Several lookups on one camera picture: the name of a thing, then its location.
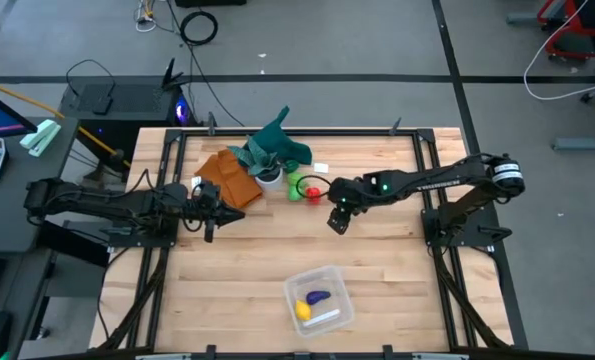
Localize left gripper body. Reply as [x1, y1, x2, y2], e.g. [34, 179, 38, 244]
[192, 180, 223, 244]

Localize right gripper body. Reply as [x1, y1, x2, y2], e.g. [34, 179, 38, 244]
[328, 175, 367, 214]

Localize purple toy eggplant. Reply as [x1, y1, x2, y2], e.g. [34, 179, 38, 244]
[305, 289, 332, 307]

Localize yellow toy lemon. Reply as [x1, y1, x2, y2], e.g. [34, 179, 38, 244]
[294, 299, 313, 322]

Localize clear plastic tupperware container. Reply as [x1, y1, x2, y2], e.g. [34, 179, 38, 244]
[282, 264, 356, 339]

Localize orange cloth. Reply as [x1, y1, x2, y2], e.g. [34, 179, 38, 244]
[194, 148, 264, 210]

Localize white plant pot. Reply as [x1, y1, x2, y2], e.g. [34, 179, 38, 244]
[254, 167, 285, 192]

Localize green potted plant leaves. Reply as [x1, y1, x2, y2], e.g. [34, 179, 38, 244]
[226, 135, 283, 177]

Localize dark green cloth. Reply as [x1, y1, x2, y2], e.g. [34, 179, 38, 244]
[246, 105, 314, 169]

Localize black computer tower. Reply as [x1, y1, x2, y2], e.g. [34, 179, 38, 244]
[58, 82, 189, 151]

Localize black wifi antenna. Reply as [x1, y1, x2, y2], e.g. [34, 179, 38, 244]
[160, 57, 185, 92]

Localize small black device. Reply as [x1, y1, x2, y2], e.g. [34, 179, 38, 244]
[92, 95, 115, 117]

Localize mint green stapler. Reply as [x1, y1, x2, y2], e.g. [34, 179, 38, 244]
[19, 118, 62, 158]

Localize dark side desk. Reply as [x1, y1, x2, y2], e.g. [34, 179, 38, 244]
[0, 247, 58, 360]

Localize black box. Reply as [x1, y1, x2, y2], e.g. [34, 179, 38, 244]
[174, 0, 248, 9]

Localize yellow pole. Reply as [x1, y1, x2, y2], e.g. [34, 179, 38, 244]
[0, 75, 131, 169]

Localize grey metal floor bar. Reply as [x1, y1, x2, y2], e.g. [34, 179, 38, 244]
[505, 11, 546, 26]
[551, 134, 595, 153]

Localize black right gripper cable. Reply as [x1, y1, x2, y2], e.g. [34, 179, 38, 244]
[295, 174, 332, 200]

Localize black metal table frame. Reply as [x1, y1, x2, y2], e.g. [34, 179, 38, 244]
[96, 127, 516, 351]

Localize coiled black cable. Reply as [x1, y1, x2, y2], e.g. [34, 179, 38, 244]
[179, 10, 220, 47]

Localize white and orange wire bundle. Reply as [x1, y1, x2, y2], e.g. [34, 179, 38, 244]
[135, 0, 159, 34]

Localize white floor cable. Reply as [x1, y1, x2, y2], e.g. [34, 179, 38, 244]
[522, 0, 595, 101]

